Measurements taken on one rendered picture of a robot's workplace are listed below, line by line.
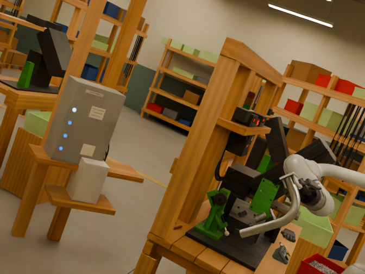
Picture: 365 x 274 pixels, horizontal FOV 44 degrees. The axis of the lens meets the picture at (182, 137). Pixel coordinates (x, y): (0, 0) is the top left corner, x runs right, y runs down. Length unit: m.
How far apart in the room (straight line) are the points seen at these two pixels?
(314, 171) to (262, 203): 0.91
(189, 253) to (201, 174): 0.52
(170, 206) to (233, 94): 0.74
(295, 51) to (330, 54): 0.85
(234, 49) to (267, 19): 9.95
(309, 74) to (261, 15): 5.73
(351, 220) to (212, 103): 3.71
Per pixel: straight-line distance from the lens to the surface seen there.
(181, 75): 11.86
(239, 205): 2.87
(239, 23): 12.28
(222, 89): 2.22
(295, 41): 11.97
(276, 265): 2.68
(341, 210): 5.40
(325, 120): 6.02
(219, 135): 2.61
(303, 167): 1.97
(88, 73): 8.23
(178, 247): 2.36
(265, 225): 1.63
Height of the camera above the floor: 1.75
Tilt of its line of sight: 9 degrees down
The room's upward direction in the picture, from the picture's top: 22 degrees clockwise
